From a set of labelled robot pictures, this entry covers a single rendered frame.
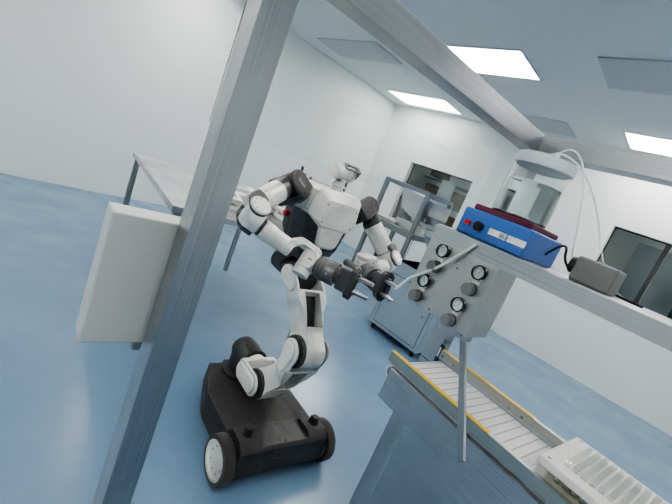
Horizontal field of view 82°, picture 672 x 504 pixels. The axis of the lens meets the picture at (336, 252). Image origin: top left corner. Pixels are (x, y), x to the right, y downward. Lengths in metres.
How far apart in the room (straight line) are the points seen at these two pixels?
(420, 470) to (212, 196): 0.93
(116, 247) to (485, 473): 0.93
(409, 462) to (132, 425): 0.75
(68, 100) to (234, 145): 4.70
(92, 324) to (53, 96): 4.61
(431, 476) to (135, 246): 0.95
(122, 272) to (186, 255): 0.12
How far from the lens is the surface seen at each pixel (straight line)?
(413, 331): 3.74
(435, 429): 1.14
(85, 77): 5.37
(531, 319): 6.16
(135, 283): 0.82
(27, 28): 5.29
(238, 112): 0.71
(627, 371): 6.01
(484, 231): 1.08
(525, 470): 1.05
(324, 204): 1.61
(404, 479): 1.30
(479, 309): 1.01
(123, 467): 1.01
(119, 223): 0.77
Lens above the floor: 1.36
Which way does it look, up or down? 12 degrees down
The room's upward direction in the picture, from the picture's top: 22 degrees clockwise
